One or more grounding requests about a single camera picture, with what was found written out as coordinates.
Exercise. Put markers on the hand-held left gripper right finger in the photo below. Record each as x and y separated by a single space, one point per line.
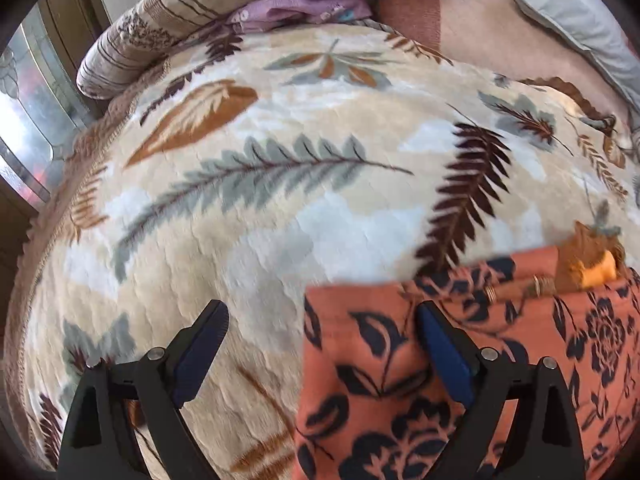
445 356

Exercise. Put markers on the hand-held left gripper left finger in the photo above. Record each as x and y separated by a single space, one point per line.
200 356

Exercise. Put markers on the orange floral blouse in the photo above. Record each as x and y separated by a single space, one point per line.
380 360

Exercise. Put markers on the leaf print blanket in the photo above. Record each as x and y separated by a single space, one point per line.
300 210

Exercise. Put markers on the stained glass window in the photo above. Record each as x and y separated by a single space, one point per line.
30 125

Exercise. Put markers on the pink bed sheet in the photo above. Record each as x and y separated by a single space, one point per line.
475 30

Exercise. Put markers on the striped floral bolster pillow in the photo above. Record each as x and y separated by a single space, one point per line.
165 15

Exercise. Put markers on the purple cloth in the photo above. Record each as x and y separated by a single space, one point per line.
300 7

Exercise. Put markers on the grey pillow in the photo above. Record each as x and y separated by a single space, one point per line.
565 5

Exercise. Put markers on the wooden window frame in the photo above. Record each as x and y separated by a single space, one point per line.
70 10

